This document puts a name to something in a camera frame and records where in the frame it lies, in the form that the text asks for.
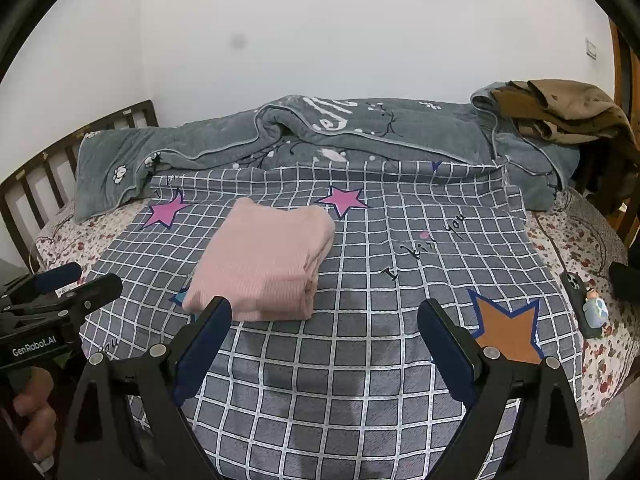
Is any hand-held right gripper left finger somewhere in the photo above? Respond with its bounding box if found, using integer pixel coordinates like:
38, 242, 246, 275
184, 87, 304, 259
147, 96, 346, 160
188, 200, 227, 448
59, 296, 233, 480

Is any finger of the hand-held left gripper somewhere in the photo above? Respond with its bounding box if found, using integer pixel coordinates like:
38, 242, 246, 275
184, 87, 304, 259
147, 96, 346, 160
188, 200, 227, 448
31, 261, 83, 297
65, 273, 124, 321

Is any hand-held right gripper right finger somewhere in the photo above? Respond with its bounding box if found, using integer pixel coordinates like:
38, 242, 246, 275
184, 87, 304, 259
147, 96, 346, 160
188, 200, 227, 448
416, 298, 583, 480

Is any pink knitted sweater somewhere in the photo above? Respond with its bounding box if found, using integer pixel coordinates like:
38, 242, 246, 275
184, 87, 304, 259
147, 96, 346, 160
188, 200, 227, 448
182, 197, 336, 322

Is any person's left hand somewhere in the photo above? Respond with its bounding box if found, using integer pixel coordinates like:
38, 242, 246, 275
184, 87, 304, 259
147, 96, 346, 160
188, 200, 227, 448
14, 369, 57, 461

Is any dark wooden bed headboard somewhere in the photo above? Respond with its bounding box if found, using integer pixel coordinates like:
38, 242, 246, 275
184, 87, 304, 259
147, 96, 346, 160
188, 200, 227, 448
0, 100, 160, 271

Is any grey checked blanket with stars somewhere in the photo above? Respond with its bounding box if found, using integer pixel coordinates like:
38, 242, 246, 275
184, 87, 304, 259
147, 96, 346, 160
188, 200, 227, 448
80, 160, 583, 480

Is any floral bed sheet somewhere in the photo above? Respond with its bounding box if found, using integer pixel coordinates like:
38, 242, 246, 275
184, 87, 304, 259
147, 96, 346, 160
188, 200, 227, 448
35, 187, 640, 416

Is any small toy figurine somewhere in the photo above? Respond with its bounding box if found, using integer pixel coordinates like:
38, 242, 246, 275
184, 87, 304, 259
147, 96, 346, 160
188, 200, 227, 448
582, 290, 610, 338

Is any grey printed quilt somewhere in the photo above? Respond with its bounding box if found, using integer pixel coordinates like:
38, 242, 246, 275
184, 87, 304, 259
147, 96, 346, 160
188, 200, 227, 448
75, 94, 581, 223

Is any black object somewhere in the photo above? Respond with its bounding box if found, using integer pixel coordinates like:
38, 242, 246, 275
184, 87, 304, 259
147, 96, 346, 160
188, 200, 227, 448
607, 260, 640, 293

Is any dark garment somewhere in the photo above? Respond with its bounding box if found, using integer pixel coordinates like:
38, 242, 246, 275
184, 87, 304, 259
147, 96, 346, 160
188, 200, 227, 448
572, 130, 640, 211

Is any brown jacket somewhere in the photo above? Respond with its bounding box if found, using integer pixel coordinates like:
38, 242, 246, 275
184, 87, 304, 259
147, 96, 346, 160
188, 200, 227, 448
490, 79, 638, 161

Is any wooden door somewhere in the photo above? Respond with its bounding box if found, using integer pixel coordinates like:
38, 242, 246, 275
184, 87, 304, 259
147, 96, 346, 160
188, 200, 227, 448
607, 17, 640, 111

